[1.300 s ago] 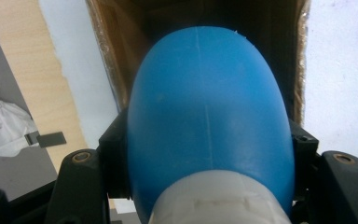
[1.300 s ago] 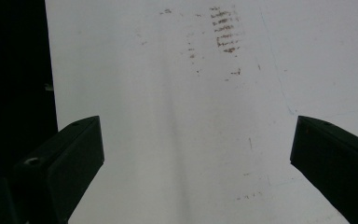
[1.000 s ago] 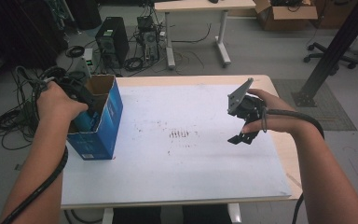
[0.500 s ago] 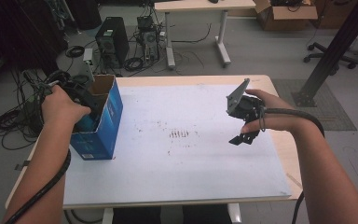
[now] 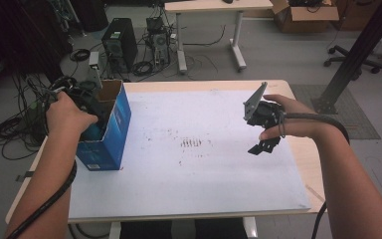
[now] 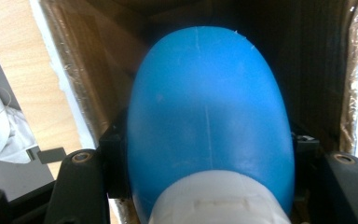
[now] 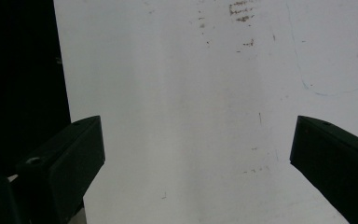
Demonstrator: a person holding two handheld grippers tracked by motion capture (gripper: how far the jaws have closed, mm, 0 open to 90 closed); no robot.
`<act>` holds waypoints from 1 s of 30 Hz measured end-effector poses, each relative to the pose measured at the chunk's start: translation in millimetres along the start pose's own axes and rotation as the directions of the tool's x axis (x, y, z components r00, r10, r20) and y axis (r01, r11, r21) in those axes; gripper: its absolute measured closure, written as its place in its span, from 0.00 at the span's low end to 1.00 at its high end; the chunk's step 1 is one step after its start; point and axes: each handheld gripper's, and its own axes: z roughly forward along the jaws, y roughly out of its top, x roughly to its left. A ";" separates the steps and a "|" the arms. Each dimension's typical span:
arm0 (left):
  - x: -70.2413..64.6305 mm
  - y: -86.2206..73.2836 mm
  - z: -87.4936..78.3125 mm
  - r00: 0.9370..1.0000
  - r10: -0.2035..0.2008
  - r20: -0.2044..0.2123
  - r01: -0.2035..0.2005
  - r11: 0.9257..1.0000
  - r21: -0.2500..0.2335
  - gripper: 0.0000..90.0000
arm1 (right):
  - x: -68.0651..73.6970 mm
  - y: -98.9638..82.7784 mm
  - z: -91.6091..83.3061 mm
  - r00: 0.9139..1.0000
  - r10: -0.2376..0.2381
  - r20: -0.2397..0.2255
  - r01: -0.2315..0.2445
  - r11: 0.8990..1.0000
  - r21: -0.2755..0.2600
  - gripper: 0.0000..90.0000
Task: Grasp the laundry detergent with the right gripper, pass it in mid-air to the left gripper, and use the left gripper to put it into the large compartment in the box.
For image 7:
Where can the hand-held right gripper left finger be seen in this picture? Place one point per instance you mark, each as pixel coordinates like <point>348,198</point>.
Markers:
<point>63,168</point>

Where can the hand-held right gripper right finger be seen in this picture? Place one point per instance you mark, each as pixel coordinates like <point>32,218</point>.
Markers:
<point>335,163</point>

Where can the dark cloth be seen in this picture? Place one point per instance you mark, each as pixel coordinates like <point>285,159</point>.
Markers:
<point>15,77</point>

